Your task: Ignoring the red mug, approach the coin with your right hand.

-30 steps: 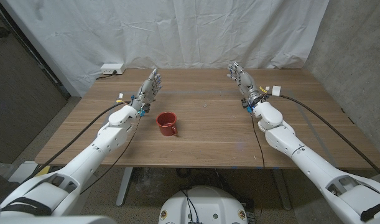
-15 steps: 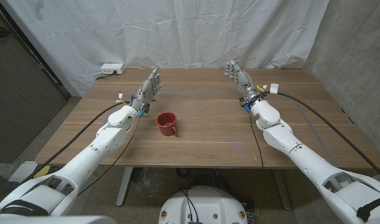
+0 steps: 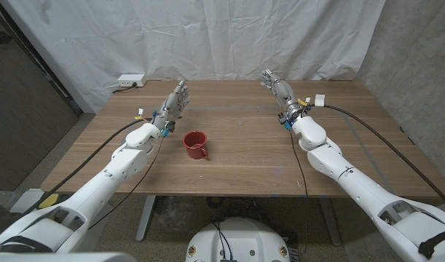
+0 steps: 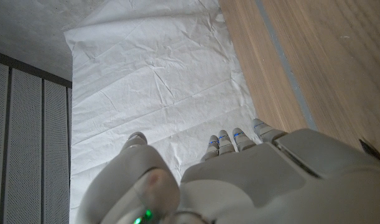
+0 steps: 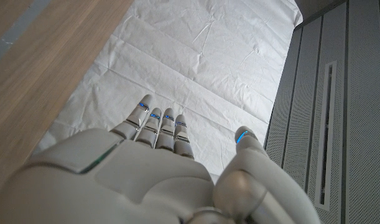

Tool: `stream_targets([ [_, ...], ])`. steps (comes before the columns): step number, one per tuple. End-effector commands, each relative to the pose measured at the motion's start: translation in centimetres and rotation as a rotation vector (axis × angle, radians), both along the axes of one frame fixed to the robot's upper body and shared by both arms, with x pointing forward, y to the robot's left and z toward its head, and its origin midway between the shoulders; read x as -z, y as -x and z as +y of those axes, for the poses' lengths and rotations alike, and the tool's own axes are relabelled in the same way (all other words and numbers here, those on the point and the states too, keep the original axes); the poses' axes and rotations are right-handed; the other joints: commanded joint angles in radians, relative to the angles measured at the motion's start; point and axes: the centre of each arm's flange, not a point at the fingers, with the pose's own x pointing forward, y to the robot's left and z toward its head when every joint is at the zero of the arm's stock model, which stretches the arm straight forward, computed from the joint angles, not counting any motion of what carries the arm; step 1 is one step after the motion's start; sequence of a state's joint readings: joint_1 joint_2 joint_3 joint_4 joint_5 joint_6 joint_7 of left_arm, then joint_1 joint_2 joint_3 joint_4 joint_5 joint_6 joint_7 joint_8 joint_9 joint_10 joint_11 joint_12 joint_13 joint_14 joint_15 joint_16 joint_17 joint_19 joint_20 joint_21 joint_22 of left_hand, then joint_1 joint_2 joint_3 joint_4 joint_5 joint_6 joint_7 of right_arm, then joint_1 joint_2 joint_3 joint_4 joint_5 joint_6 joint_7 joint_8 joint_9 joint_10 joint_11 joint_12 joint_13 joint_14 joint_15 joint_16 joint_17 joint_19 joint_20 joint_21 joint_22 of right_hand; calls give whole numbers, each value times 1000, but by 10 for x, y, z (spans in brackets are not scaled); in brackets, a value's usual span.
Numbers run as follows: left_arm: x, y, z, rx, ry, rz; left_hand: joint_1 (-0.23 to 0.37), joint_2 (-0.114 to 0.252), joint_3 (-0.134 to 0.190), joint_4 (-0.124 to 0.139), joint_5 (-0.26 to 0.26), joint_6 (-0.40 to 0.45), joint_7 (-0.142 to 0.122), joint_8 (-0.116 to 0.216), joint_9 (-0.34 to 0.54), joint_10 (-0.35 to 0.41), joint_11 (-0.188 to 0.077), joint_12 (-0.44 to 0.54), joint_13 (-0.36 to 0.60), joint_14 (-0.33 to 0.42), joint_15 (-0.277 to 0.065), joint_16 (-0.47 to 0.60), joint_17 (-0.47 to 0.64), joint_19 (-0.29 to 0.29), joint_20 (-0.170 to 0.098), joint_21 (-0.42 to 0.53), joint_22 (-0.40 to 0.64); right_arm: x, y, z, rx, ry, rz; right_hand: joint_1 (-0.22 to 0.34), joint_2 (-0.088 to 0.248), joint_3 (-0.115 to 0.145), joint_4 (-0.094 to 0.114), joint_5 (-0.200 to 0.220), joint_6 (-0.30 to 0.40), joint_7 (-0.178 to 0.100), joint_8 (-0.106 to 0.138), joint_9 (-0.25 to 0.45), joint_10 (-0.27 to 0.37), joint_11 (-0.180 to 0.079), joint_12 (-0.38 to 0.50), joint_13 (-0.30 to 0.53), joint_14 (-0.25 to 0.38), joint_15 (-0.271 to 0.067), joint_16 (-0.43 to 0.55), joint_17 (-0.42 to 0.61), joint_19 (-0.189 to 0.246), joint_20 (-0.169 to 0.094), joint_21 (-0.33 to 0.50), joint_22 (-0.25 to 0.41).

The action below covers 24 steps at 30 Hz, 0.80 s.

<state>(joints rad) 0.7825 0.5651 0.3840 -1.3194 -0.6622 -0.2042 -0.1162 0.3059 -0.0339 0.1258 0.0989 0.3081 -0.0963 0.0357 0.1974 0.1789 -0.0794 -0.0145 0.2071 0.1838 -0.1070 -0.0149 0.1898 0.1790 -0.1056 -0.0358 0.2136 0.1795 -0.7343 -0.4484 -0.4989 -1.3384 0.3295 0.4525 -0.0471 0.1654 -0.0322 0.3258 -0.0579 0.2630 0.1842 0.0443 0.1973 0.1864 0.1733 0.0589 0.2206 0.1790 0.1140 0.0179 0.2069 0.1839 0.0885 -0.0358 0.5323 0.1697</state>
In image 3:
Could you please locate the yellow black foot pedal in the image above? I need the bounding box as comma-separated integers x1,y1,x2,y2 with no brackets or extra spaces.
38,193,60,210

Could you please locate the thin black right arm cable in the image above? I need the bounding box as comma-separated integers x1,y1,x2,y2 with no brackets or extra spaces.
289,127,310,255

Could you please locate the red enamel mug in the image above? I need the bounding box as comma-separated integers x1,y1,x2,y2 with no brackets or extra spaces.
182,130,210,160

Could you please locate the white power strip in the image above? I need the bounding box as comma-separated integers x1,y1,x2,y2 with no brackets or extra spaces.
117,74,148,88

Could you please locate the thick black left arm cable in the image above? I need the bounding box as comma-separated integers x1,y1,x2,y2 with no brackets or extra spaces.
25,118,154,215

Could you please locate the black cable bundle under table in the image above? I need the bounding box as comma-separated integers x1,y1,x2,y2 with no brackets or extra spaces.
206,196,277,226

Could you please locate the black strap on right arm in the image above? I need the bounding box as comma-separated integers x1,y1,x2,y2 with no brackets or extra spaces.
418,229,445,259

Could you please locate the white robot torso base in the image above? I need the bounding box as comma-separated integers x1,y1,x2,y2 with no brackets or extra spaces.
184,217,291,262

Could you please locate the black power strip cord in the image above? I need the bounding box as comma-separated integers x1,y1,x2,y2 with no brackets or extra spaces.
111,84,138,95

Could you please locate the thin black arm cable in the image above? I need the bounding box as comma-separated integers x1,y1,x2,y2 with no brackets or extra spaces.
289,127,310,255
88,135,165,231

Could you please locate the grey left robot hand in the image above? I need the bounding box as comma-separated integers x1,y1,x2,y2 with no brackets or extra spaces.
154,79,191,132

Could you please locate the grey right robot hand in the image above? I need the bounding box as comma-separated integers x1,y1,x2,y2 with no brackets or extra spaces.
260,68,307,121

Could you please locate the grey table leg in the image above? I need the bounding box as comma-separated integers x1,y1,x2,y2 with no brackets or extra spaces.
135,195,157,242
318,197,342,247

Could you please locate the white floor panel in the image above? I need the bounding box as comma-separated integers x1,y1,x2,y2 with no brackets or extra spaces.
9,188,44,214

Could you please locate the white backdrop cloth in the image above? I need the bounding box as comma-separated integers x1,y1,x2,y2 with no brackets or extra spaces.
0,0,387,114

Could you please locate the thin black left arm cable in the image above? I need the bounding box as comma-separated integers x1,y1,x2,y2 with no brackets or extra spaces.
88,135,165,231

